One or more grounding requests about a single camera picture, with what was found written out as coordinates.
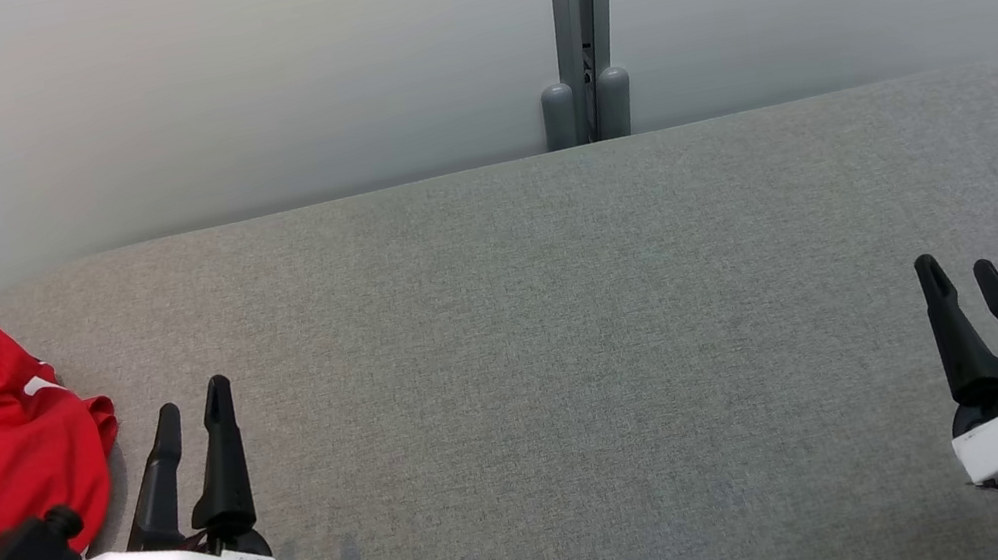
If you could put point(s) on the grey rounded post cap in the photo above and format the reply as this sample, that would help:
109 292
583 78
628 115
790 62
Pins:
560 118
616 103

